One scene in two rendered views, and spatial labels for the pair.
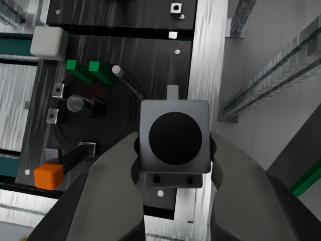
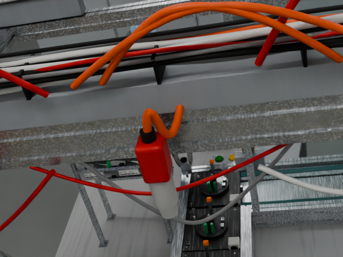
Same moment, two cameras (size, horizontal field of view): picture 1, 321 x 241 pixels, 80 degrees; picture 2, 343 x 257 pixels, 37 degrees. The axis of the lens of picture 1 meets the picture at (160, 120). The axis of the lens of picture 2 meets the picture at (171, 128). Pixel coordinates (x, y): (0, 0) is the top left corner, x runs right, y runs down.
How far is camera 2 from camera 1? 230 cm
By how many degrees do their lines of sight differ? 64
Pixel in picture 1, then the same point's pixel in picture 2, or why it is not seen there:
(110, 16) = (215, 210)
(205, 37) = (182, 210)
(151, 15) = (200, 211)
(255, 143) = not seen: hidden behind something
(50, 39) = (231, 197)
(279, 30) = (153, 241)
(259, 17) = (162, 245)
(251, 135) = not seen: hidden behind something
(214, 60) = (179, 205)
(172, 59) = (192, 202)
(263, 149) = not seen: hidden behind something
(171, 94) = (186, 173)
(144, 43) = (202, 204)
